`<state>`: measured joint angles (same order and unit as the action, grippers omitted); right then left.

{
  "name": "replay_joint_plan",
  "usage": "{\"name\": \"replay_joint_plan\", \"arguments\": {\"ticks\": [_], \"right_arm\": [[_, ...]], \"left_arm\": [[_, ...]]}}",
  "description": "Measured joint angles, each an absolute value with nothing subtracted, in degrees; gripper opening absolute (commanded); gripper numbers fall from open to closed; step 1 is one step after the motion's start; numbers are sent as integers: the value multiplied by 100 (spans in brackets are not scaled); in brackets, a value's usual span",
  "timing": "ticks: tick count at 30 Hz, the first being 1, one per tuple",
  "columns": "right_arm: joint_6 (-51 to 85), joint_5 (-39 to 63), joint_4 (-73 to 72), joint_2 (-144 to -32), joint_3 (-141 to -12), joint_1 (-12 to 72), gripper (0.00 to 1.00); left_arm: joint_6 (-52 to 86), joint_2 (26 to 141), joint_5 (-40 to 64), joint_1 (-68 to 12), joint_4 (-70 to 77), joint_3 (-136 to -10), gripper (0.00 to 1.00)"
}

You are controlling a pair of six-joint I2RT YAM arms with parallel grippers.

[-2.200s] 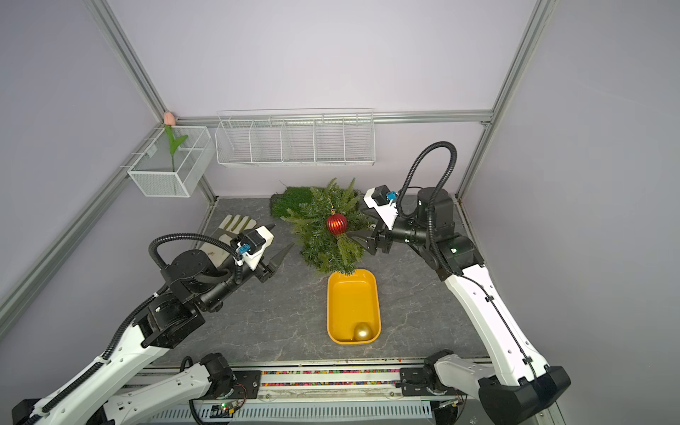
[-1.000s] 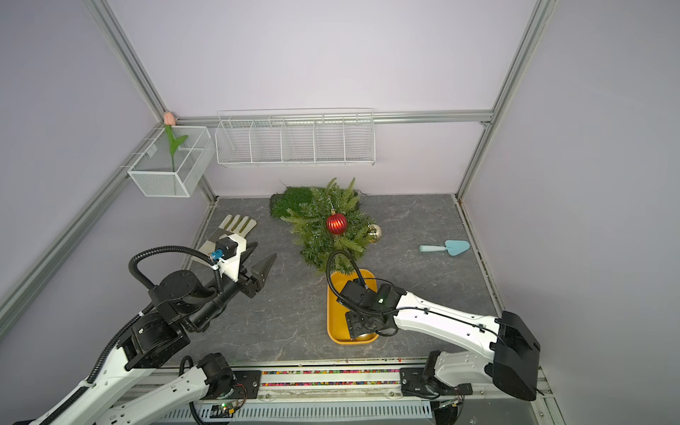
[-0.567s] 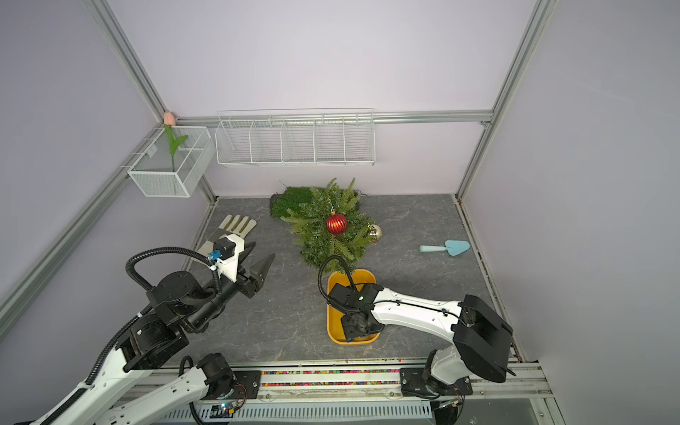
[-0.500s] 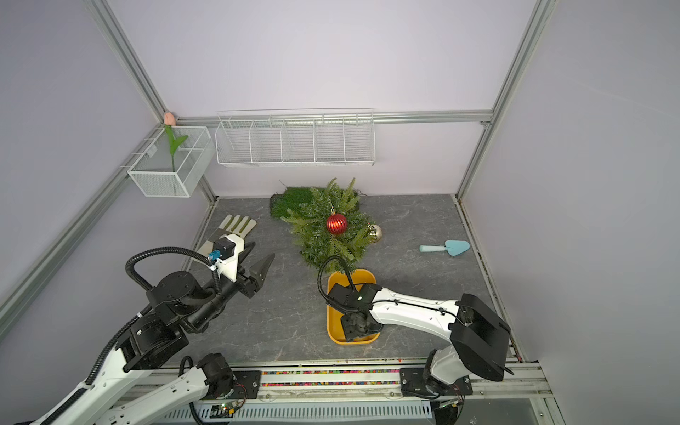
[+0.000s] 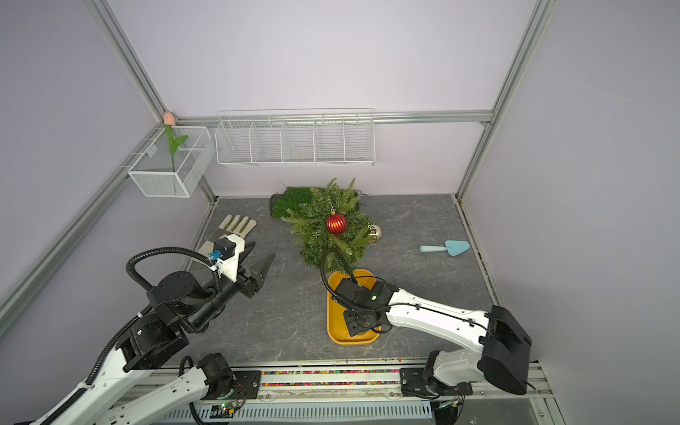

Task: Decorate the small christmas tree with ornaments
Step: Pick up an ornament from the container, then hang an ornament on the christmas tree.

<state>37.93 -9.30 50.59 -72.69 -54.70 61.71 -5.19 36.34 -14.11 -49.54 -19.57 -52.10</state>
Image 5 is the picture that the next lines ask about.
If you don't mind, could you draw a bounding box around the shiny gold ball ornament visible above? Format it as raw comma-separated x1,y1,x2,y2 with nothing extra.
367,224,383,244

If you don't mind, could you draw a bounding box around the red ribbed ball ornament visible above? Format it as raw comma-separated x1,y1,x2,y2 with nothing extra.
326,210,348,236

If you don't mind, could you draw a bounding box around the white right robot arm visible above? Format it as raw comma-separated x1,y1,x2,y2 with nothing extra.
320,248,532,400

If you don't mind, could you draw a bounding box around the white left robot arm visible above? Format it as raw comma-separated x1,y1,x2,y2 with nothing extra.
36,236,276,424

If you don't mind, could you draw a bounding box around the small green christmas tree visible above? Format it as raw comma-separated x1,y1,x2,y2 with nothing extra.
271,179,376,272

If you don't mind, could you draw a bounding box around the yellow plastic tray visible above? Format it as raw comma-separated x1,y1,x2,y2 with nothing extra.
327,269,379,345

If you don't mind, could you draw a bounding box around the beige gardening glove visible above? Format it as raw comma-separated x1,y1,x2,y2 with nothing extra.
198,214,257,256

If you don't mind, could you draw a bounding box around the teal garden trowel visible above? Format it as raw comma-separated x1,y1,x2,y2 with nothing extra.
419,240,471,257

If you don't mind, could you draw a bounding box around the pink artificial tulip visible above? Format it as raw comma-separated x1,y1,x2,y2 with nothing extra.
163,112,188,172

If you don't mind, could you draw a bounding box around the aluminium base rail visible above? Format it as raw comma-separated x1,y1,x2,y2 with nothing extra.
156,359,564,424

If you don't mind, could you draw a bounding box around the small white wire basket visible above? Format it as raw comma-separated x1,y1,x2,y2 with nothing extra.
127,126,216,198

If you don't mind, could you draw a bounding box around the long white wire shelf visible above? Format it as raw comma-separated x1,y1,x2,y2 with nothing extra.
215,108,376,168

